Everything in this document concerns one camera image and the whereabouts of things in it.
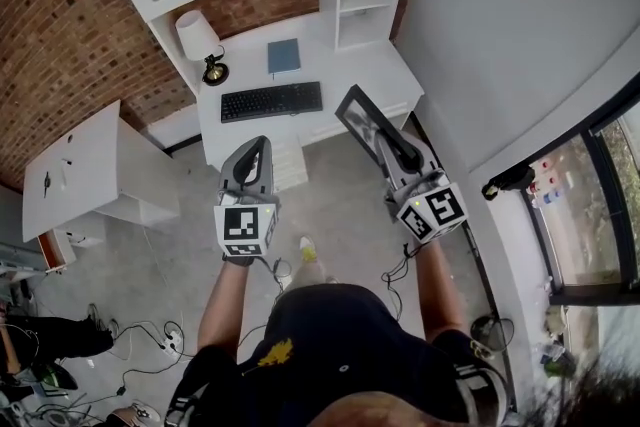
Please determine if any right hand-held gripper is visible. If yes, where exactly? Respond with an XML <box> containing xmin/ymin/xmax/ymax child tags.
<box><xmin>374</xmin><ymin>128</ymin><xmax>469</xmax><ymax>246</ymax></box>

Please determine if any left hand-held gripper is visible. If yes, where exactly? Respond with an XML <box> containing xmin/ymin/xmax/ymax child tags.
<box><xmin>213</xmin><ymin>135</ymin><xmax>281</xmax><ymax>261</ymax></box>

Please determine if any black picture frame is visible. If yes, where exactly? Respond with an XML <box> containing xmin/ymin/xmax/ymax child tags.
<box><xmin>333</xmin><ymin>83</ymin><xmax>402</xmax><ymax>166</ymax></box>

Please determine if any person's right forearm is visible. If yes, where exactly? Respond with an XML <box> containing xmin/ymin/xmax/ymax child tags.
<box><xmin>413</xmin><ymin>238</ymin><xmax>465</xmax><ymax>344</ymax></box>

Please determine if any person's left forearm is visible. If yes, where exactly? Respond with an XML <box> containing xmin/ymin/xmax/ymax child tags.
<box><xmin>196</xmin><ymin>258</ymin><xmax>257</xmax><ymax>359</ymax></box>

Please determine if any white drawer unit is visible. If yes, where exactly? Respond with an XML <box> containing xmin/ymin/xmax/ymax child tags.
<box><xmin>272</xmin><ymin>137</ymin><xmax>307</xmax><ymax>192</ymax></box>

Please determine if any black keyboard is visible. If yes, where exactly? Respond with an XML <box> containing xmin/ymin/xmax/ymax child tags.
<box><xmin>219</xmin><ymin>80</ymin><xmax>325</xmax><ymax>125</ymax></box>

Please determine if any person's white yellow shoe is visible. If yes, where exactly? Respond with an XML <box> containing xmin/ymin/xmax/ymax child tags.
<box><xmin>298</xmin><ymin>234</ymin><xmax>319</xmax><ymax>264</ymax></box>

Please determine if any white desk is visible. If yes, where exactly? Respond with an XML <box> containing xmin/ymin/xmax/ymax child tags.
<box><xmin>196</xmin><ymin>9</ymin><xmax>426</xmax><ymax>166</ymax></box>

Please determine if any blue notebook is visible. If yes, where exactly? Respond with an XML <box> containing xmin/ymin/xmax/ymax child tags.
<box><xmin>266</xmin><ymin>37</ymin><xmax>303</xmax><ymax>77</ymax></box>

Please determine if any white shade table lamp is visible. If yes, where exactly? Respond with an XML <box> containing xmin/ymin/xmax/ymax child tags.
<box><xmin>174</xmin><ymin>9</ymin><xmax>231</xmax><ymax>88</ymax></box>

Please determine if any white side cabinet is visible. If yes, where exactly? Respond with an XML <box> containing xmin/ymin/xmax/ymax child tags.
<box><xmin>21</xmin><ymin>99</ymin><xmax>182</xmax><ymax>244</ymax></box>

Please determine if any black round floor object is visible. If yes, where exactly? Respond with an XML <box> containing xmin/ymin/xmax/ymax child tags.
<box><xmin>469</xmin><ymin>313</ymin><xmax>516</xmax><ymax>354</ymax></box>

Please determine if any white power strip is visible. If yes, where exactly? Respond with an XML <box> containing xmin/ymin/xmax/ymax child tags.
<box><xmin>160</xmin><ymin>329</ymin><xmax>184</xmax><ymax>357</ymax></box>

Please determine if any person's black shirt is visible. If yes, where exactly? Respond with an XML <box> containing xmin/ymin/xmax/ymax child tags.
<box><xmin>164</xmin><ymin>282</ymin><xmax>510</xmax><ymax>427</ymax></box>

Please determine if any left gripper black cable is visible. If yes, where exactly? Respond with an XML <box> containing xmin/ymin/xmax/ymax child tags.
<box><xmin>255</xmin><ymin>255</ymin><xmax>294</xmax><ymax>301</ymax></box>

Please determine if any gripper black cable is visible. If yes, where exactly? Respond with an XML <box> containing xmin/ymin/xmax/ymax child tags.
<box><xmin>380</xmin><ymin>242</ymin><xmax>424</xmax><ymax>321</ymax></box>
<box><xmin>255</xmin><ymin>255</ymin><xmax>294</xmax><ymax>301</ymax></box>

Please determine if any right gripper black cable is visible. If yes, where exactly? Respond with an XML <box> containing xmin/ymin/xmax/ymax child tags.
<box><xmin>380</xmin><ymin>242</ymin><xmax>424</xmax><ymax>321</ymax></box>

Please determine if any black window frame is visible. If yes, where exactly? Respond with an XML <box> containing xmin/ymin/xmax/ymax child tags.
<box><xmin>517</xmin><ymin>69</ymin><xmax>640</xmax><ymax>306</ymax></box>

